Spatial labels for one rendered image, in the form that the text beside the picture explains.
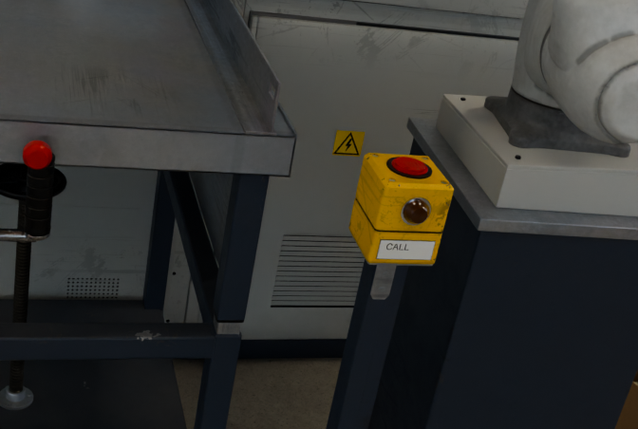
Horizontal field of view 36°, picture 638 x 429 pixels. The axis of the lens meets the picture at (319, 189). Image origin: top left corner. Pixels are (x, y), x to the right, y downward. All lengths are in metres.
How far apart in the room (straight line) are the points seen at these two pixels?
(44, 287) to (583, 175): 1.14
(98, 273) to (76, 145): 0.91
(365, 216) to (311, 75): 0.89
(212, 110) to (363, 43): 0.72
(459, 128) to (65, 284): 0.93
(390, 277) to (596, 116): 0.32
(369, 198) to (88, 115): 0.36
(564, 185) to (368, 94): 0.67
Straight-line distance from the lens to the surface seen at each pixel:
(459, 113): 1.55
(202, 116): 1.25
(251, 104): 1.30
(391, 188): 1.03
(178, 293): 2.14
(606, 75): 1.21
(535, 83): 1.46
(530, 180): 1.41
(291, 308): 2.20
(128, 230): 2.04
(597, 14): 1.23
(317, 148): 2.01
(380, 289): 1.12
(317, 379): 2.25
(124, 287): 2.11
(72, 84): 1.30
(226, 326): 1.39
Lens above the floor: 1.32
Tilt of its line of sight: 25 degrees down
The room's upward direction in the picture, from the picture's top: 11 degrees clockwise
